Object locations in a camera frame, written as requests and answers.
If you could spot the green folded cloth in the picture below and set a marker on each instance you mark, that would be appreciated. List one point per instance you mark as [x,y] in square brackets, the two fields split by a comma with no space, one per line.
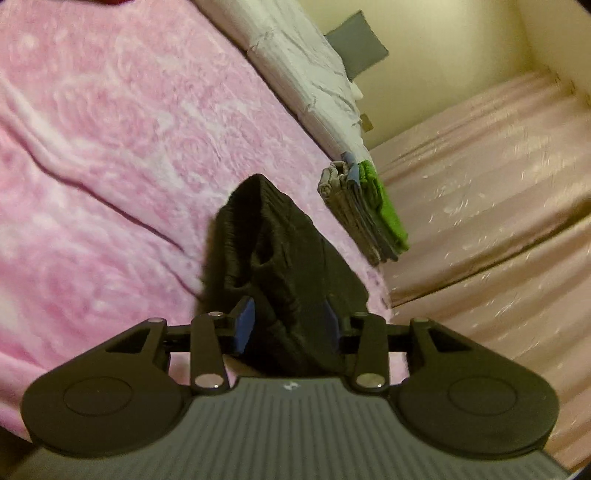
[385,207]

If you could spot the dark elastic-waist pants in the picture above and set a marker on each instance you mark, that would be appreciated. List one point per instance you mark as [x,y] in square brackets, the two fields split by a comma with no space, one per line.
[286,277]

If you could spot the patterned curtain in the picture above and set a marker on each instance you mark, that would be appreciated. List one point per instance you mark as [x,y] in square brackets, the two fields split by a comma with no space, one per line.
[498,230]

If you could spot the pink floral blanket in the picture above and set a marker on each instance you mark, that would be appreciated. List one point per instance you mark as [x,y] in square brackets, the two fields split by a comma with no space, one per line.
[115,161]

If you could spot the grey pillow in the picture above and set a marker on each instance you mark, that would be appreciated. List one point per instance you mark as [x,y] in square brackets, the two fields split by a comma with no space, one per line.
[358,44]

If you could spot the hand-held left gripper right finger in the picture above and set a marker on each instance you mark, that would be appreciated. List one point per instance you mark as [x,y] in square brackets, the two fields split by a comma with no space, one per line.
[331,323]

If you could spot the grey striped duvet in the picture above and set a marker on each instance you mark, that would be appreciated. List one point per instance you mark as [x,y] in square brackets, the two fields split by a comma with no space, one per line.
[295,60]

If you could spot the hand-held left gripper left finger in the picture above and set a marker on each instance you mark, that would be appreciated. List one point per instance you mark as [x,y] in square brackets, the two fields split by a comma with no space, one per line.
[243,323]

